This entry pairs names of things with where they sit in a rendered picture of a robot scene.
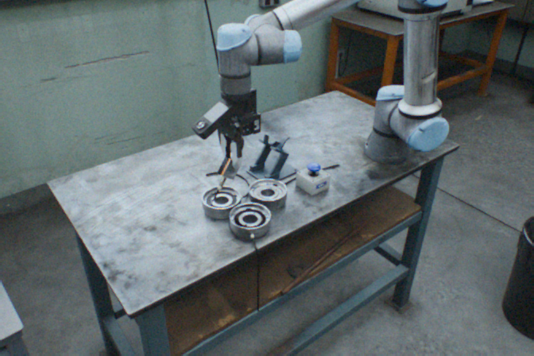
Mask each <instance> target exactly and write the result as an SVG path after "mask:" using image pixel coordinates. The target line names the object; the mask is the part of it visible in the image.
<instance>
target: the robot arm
mask: <svg viewBox="0 0 534 356"><path fill-rule="evenodd" d="M359 1H361V0H295V1H292V2H290V3H288V4H286V5H284V6H282V7H280V8H278V9H276V10H274V11H272V12H270V13H268V14H266V15H264V16H263V15H258V14H256V15H253V16H250V17H248V18H247V19H246V21H245V23H244V24H235V23H232V24H226V25H223V26H221V27H220V28H219V31H218V46H217V49H218V52H219V82H220V91H221V98H222V100H221V101H220V102H219V103H218V104H217V105H215V106H214V107H213V108H212V109H211V110H209V111H208V112H207V113H206V114H205V115H204V116H202V117H201V118H200V119H199V120H198V121H197V122H195V123H194V124H193V125H192V130H193V131H194V133H195V134H196V135H197V136H198V137H200V138H201V139H203V140H206V139H207V138H208V137H209V136H211V135H212V134H213V133H214V132H215V131H216V130H218V136H219V143H220V145H221V148H222V153H223V156H224V157H229V158H231V156H230V153H232V161H233V162H232V165H233V167H234V168H235V171H238V169H239V168H240V165H241V163H242V161H243V160H244V159H246V158H247V157H248V156H250V155H251V154H253V151H254V150H253V147H250V146H246V140H245V139H244V138H243V137H244V136H249V135H251V134H253V135H255V134H259V133H260V132H261V113H259V112H257V90H256V89H253V88H251V82H250V67H251V66H262V65H271V64H286V63H292V62H297V61H298V60H299V59H300V57H301V53H302V42H301V38H300V35H299V33H298V31H300V30H302V29H304V28H306V27H308V26H309V25H312V24H314V23H316V22H317V21H320V20H322V19H324V18H325V17H328V16H330V15H332V14H334V13H337V12H339V11H340V10H343V9H345V8H347V7H348V6H351V5H353V4H355V3H356V2H359ZM448 1H449V0H397V9H398V12H399V13H400V14H402V15H403V16H404V86H396V85H389V86H388V87H383V88H382V89H381V90H380V91H379V92H378V97H377V105H376V106H375V111H374V116H373V127H372V131H371V132H370V135H369V136H368V138H367V140H366V142H365V145H364V153H365V155H366V156H367V157H368V158H370V159H371V160H373V161H377V162H380V163H384V164H401V163H404V162H405V161H407V160H408V159H409V157H410V153H411V148H412V149H414V150H415V151H417V152H422V153H425V152H429V151H432V150H433V149H435V148H437V147H438V146H440V144H441V143H442V142H444V140H445V139H446V137H447V135H448V132H449V125H448V123H447V121H446V119H445V118H442V116H441V112H442V103H441V101H440V100H439V99H437V98H436V93H437V74H438V56H439V20H440V14H441V13H442V12H443V11H444V10H445V9H446V8H447V2H448ZM254 114H255V115H254ZM258 119H259V129H257V130H255V129H256V128H257V124H255V121H256V120H258Z"/></svg>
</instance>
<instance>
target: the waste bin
mask: <svg viewBox="0 0 534 356"><path fill-rule="evenodd" d="M517 247H518V249H517V256H516V259H515V262H514V265H513V268H512V270H511V273H510V276H509V280H508V284H507V286H506V290H505V294H504V297H503V300H502V304H501V307H502V311H503V313H504V315H505V318H506V319H507V320H508V321H509V322H510V323H511V324H512V325H513V326H514V327H515V328H516V329H517V330H519V331H520V332H522V333H523V334H525V335H527V336H528V337H530V338H532V339H534V216H532V217H531V218H529V219H528V220H527V221H526V222H525V223H524V225H523V229H522V231H521V233H520V237H519V241H518V244H517Z"/></svg>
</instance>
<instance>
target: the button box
mask: <svg viewBox="0 0 534 356"><path fill-rule="evenodd" d="M329 184H330V175H329V174H327V173H325V172H324V171H323V170H320V171H319V172H316V173H315V174H312V172H310V171H308V168H304V170H302V171H300V172H298V173H297V174H296V186H298V187H299V188H301V189H303V190H304V191H305V192H307V193H308V194H309V195H311V196H313V195H315V194H317V193H319V192H321V191H324V190H326V189H328V188H329Z"/></svg>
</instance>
